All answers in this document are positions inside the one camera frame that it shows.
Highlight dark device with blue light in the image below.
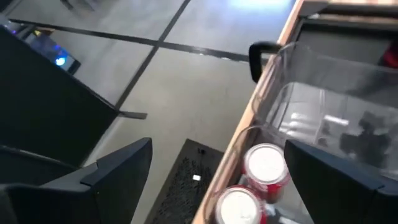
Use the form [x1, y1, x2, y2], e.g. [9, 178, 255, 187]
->
[7, 24, 81, 75]

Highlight black floor mat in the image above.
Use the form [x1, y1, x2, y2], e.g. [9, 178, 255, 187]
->
[144, 138, 225, 224]

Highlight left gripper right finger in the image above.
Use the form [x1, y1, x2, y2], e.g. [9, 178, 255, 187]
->
[284, 139, 398, 224]

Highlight clear plastic bin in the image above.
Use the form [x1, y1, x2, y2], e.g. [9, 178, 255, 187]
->
[201, 124, 315, 224]
[253, 42, 398, 181]

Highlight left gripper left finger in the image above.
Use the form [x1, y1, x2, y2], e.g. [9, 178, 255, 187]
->
[0, 138, 153, 224]

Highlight black clamp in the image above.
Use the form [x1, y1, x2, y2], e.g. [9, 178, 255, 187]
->
[248, 41, 282, 84]

